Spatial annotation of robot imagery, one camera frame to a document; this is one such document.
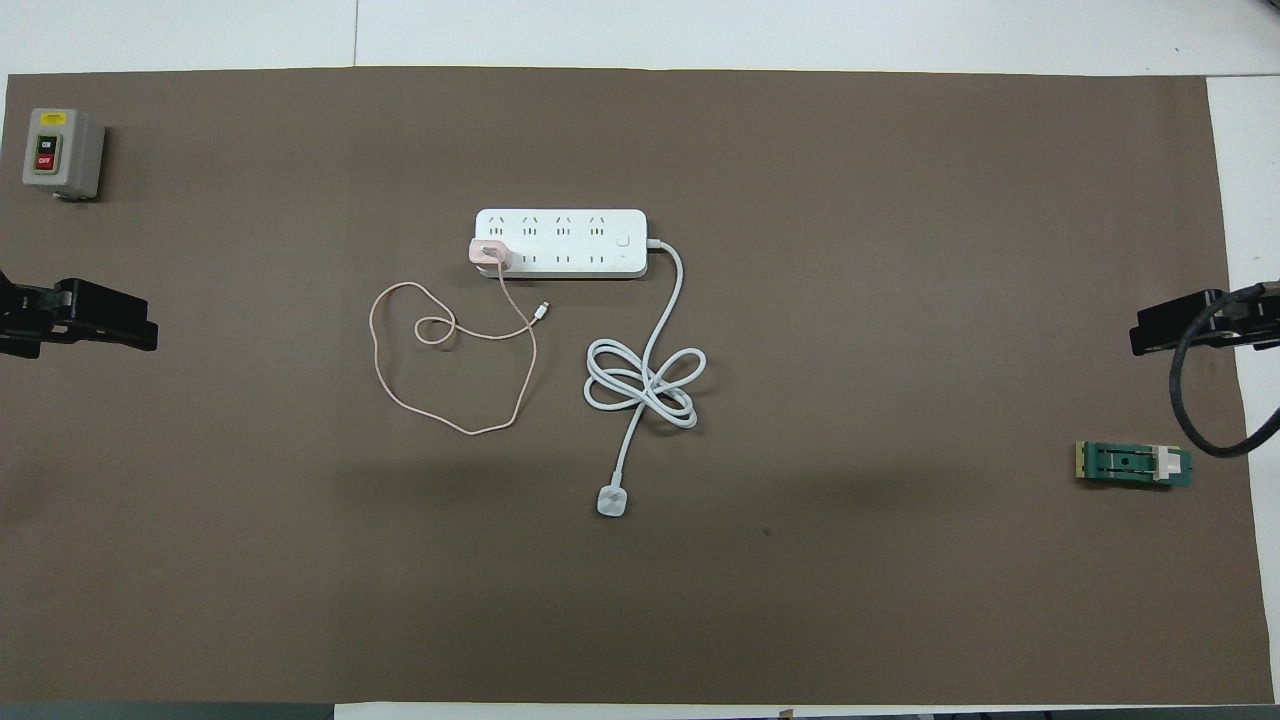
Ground grey on-off switch box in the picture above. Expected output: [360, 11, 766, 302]
[22, 107, 107, 203]

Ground white power strip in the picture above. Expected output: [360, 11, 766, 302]
[474, 208, 648, 280]

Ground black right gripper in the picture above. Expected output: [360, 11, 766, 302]
[1130, 284, 1280, 356]

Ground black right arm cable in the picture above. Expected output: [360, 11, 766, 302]
[1168, 282, 1280, 459]

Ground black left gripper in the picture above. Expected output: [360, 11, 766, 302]
[0, 268, 159, 359]

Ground green knife switch block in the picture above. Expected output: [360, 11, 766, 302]
[1074, 440, 1195, 491]

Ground pink charging cable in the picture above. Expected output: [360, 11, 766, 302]
[369, 272, 552, 437]

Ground white power cord with plug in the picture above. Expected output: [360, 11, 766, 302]
[584, 238, 708, 519]

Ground brown table mat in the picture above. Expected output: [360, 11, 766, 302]
[0, 66, 1263, 706]

